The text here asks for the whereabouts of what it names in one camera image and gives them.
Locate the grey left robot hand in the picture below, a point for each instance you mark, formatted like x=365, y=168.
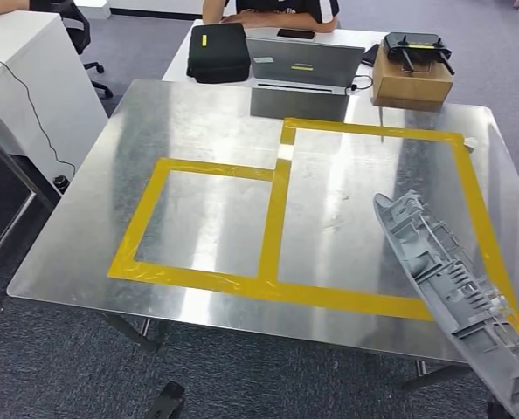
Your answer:
x=166, y=400

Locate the grey plastic wheel hubcap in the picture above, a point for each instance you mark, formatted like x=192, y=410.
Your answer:
x=438, y=272

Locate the yellow tape on workbench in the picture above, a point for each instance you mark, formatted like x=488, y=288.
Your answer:
x=272, y=231

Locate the steel workbench table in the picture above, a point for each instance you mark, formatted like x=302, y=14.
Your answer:
x=198, y=115

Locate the black cylinder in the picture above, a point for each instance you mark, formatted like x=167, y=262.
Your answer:
x=61, y=184

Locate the black zip case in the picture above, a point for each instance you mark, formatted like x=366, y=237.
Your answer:
x=218, y=58

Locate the grey laptop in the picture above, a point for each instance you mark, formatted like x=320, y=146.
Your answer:
x=277, y=69

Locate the black office chair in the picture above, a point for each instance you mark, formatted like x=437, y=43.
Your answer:
x=78, y=29

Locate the black phone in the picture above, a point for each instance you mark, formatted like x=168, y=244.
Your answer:
x=295, y=34

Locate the person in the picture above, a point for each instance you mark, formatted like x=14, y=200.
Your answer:
x=2, y=6
x=286, y=20

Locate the black flat device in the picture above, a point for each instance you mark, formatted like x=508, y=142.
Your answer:
x=370, y=55

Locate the white desk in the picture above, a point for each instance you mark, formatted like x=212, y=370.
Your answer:
x=351, y=36

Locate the brown cardboard box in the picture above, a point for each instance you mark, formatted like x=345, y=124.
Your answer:
x=407, y=87

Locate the small white cap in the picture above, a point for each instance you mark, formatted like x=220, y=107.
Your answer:
x=470, y=144

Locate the black router with antennas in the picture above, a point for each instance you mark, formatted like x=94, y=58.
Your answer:
x=416, y=41

